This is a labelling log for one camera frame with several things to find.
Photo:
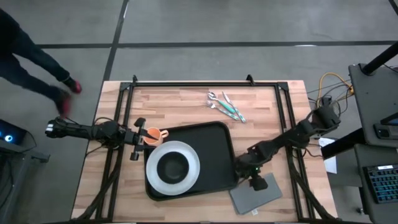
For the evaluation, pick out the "grey side table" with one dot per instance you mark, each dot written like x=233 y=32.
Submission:
x=373 y=99

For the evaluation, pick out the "person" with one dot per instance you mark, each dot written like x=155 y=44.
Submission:
x=28 y=56

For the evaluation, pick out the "black power adapter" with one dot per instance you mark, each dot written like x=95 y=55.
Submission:
x=326 y=100

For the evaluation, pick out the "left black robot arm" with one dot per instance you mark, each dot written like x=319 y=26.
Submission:
x=90 y=132

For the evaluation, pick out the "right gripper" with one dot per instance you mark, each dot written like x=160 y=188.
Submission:
x=252 y=166

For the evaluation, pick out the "grey metal stand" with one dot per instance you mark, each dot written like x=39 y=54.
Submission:
x=18 y=155

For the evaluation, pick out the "grey desk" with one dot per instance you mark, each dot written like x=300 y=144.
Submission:
x=360 y=174

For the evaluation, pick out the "white paper sheet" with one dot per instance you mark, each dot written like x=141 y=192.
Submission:
x=331 y=165

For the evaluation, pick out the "black phone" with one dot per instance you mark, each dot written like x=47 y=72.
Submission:
x=385 y=132

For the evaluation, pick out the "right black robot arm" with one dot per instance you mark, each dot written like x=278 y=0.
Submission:
x=295 y=133

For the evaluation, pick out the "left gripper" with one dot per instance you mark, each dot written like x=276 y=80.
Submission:
x=136 y=140

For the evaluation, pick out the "black device with blue light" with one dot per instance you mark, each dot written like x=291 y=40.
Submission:
x=9 y=132

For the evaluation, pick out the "black pole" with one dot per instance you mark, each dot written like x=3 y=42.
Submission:
x=381 y=59

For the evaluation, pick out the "black plastic serving tray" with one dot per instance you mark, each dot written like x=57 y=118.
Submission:
x=217 y=146

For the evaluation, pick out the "black diagonal support bar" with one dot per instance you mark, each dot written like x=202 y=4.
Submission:
x=342 y=144

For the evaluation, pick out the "grey cloth napkin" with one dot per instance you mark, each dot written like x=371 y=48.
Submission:
x=270 y=199

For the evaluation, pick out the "beige mug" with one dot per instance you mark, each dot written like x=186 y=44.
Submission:
x=150 y=142

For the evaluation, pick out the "black round bowl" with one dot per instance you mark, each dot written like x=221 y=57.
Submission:
x=173 y=168

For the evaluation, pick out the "white round plate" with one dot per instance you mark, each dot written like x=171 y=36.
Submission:
x=152 y=174

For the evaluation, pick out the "backlit keyboard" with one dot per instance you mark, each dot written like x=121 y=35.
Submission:
x=384 y=183

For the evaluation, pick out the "black metal table frame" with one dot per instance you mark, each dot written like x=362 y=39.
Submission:
x=202 y=84

